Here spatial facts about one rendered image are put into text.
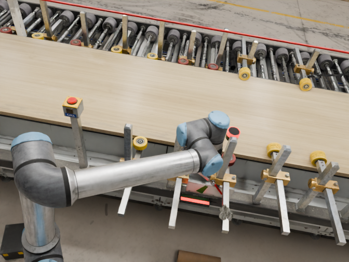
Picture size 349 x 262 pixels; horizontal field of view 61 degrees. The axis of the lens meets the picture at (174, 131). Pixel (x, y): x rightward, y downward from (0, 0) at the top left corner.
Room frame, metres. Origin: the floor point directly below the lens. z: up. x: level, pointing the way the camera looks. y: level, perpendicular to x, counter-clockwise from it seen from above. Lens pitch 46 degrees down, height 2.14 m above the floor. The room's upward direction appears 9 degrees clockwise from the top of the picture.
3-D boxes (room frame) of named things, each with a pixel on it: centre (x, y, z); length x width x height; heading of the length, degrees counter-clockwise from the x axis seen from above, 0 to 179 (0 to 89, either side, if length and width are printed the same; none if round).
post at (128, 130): (0.97, 0.22, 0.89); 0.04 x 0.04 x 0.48; 89
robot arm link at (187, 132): (0.81, -0.08, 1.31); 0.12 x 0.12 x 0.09; 31
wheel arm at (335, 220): (0.88, -0.82, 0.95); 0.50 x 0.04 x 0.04; 179
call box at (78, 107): (0.97, 0.48, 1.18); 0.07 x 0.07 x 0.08; 89
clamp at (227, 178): (0.96, -0.30, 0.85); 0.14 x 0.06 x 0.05; 89
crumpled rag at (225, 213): (0.74, -0.31, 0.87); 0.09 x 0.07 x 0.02; 179
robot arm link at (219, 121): (0.87, -0.17, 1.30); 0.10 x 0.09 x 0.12; 121
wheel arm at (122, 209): (0.88, 0.18, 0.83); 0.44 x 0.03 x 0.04; 179
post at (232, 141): (0.95, -0.28, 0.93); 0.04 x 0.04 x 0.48; 89
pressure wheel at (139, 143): (1.07, 0.18, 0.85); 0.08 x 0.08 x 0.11
